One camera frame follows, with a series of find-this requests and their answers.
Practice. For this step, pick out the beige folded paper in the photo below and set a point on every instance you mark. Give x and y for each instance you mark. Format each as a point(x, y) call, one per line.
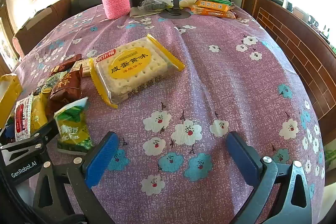
point(139, 12)

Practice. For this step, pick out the pale yellow bag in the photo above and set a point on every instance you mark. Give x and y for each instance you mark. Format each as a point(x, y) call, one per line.
point(187, 2)

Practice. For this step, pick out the small reddish brown snack packet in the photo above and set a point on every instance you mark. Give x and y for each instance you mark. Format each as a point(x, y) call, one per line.
point(65, 64)

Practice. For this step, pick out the yellow box with white inside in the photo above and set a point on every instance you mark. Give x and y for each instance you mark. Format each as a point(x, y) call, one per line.
point(9, 92)

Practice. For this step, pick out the clear yellow-edged cracker packet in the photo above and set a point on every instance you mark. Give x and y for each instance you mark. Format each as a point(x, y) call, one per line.
point(131, 66)

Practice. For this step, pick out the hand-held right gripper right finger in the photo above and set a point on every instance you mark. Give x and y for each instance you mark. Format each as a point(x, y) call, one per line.
point(242, 161)

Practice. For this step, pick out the green snack packet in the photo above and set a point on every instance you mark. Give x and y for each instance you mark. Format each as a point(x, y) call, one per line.
point(72, 124)

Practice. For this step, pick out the green-label white snack packet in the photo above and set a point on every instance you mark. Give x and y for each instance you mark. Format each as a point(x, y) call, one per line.
point(51, 83)

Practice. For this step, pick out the large reddish brown snack packet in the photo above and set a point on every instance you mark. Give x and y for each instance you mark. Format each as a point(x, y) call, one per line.
point(67, 90)

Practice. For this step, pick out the purple floral tablecloth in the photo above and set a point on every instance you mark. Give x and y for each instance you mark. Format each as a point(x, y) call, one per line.
point(210, 77)

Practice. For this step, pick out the orange cracker packet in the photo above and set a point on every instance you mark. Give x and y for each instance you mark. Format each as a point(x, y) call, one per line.
point(211, 6)
point(215, 14)

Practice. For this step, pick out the grey crumpled bag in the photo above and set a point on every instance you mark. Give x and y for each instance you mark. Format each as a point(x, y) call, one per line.
point(155, 4)

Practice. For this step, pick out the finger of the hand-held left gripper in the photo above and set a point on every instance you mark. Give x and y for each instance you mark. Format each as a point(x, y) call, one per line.
point(43, 132)

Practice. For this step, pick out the brown upholstered chair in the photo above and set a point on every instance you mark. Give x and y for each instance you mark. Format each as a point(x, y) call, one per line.
point(42, 27)

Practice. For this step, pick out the beige snack packet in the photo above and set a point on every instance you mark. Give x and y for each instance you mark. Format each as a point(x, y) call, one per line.
point(84, 66)

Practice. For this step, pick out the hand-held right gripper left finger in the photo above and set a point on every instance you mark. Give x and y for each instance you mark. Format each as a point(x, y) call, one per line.
point(101, 158)

